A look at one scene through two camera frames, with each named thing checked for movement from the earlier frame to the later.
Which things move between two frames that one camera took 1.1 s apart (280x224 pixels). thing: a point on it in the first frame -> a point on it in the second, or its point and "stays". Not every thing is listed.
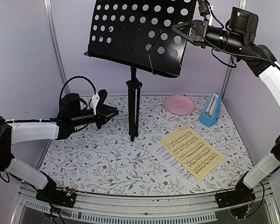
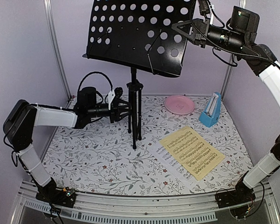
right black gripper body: x=234 y=42 stays
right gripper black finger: x=191 y=24 stays
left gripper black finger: x=104 y=113 -> x=121 y=109
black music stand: x=138 y=33 stays
